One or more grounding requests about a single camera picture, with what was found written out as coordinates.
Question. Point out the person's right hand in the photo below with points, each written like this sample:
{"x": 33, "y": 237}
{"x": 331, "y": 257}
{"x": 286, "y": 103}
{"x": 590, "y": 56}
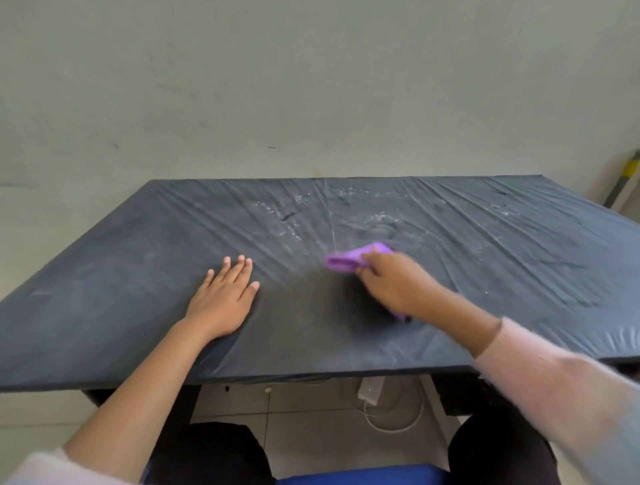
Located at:
{"x": 397, "y": 287}

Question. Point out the grey pole yellow band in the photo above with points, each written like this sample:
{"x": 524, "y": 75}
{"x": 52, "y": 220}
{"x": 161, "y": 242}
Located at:
{"x": 622, "y": 180}

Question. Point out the person's black trousers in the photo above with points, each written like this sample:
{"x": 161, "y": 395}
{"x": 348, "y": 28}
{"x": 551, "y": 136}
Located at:
{"x": 215, "y": 454}

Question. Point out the person's left forearm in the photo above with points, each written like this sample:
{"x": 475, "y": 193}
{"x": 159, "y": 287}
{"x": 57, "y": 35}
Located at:
{"x": 125, "y": 409}

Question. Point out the dark grey covered table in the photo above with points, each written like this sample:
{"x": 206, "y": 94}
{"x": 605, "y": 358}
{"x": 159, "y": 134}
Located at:
{"x": 125, "y": 300}

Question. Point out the person's right forearm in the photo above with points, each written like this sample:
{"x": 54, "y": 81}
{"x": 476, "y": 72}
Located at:
{"x": 550, "y": 380}

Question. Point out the person's left hand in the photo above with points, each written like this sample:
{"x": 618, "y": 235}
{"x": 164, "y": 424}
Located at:
{"x": 222, "y": 300}

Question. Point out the purple cloth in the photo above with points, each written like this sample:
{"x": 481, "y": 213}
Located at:
{"x": 350, "y": 260}

